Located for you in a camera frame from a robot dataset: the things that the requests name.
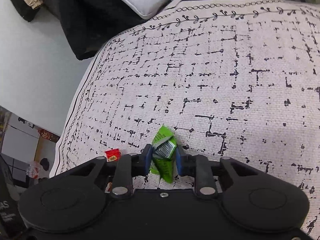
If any green snack packet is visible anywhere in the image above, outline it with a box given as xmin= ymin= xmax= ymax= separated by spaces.
xmin=150 ymin=126 xmax=177 ymax=183

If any red candy wrapper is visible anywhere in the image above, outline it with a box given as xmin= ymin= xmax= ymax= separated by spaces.
xmin=105 ymin=148 xmax=121 ymax=162

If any white patterned bed cover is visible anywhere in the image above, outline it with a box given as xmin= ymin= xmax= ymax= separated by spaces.
xmin=50 ymin=0 xmax=319 ymax=239

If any water bottle pack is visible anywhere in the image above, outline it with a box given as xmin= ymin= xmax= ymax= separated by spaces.
xmin=26 ymin=161 xmax=41 ymax=179

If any black jacket on chair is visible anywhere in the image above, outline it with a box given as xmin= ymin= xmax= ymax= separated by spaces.
xmin=52 ymin=0 xmax=146 ymax=60

